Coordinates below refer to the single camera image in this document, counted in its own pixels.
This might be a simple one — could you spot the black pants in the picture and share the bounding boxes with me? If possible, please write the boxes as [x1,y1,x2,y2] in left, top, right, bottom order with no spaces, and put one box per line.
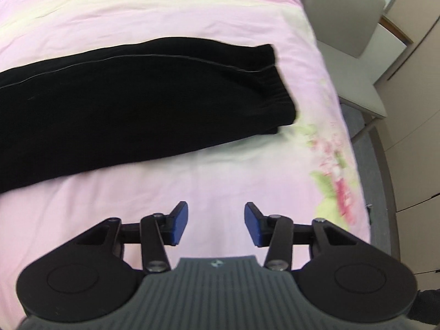
[0,37,298,195]

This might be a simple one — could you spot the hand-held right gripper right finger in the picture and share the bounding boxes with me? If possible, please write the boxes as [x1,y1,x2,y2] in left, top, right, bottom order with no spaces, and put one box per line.
[243,202,369,271]

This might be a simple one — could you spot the pink floral bed blanket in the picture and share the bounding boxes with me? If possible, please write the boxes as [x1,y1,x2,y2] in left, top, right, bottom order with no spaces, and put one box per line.
[0,0,372,330]

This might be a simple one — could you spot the light wooden wardrobe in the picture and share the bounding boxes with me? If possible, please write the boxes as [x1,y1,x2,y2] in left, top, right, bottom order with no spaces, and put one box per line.
[373,5,440,276]

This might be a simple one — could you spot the beige chair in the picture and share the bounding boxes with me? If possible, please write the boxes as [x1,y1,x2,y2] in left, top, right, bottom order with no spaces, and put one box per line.
[301,0,388,142]

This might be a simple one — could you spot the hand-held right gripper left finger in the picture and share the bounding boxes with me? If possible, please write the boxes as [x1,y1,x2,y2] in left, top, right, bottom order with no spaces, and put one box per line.
[74,201,189,275]

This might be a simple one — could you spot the dark cloth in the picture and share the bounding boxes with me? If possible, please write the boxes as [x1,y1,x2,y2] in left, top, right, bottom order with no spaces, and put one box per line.
[408,288,440,326]

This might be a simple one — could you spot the thin black cable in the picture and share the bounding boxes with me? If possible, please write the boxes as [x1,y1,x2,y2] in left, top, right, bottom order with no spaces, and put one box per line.
[395,192,440,214]

